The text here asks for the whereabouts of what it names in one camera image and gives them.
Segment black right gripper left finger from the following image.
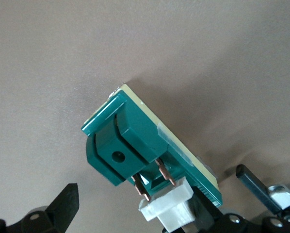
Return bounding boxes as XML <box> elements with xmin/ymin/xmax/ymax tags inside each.
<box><xmin>0</xmin><ymin>183</ymin><xmax>80</xmax><ymax>233</ymax></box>

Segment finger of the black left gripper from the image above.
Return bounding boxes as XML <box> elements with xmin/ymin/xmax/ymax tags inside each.
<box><xmin>236</xmin><ymin>164</ymin><xmax>280</xmax><ymax>214</ymax></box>

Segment green rocker switch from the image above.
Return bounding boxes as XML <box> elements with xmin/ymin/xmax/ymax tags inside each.
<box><xmin>81</xmin><ymin>83</ymin><xmax>223</xmax><ymax>233</ymax></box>

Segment brown paper table cover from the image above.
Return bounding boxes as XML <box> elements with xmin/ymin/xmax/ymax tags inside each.
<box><xmin>0</xmin><ymin>0</ymin><xmax>290</xmax><ymax>233</ymax></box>

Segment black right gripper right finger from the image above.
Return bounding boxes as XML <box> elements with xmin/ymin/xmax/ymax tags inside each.
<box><xmin>183</xmin><ymin>195</ymin><xmax>290</xmax><ymax>233</ymax></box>

